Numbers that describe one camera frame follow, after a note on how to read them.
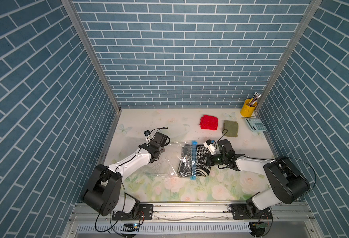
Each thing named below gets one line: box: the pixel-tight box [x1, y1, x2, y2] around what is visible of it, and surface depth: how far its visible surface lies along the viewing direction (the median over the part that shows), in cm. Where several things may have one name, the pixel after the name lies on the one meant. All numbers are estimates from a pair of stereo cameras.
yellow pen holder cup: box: [240, 98, 258, 118], surface depth 114 cm
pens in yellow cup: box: [247, 92, 262, 108], surface depth 111 cm
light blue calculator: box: [244, 118, 268, 132], surface depth 111 cm
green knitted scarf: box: [223, 119, 239, 138], surface depth 105 cm
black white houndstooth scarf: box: [177, 143, 212, 178], surface depth 86 cm
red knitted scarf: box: [199, 114, 219, 131], surface depth 110 cm
